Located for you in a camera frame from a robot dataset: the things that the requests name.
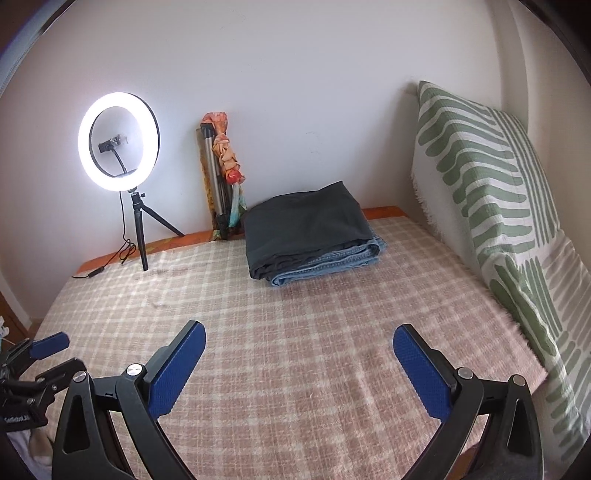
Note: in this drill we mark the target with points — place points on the dark grey pants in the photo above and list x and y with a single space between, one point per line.
304 221

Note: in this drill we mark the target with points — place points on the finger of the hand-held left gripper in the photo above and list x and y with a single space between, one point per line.
48 346
64 371

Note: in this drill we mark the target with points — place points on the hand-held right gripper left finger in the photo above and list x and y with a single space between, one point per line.
178 369

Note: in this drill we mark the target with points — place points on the green striped white cushion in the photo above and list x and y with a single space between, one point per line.
480 184
545 314

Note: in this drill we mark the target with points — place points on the folded blue jeans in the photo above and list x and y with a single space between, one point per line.
337 263

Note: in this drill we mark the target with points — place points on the orange wooden bed frame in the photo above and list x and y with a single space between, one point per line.
383 212

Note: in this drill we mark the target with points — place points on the black phone holder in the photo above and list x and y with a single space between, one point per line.
108 146

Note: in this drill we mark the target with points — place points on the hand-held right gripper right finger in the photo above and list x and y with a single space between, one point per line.
422 374

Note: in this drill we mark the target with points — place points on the folded silver tripod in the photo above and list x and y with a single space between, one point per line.
214 175

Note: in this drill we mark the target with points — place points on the pink checked blanket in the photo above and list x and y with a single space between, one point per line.
295 346

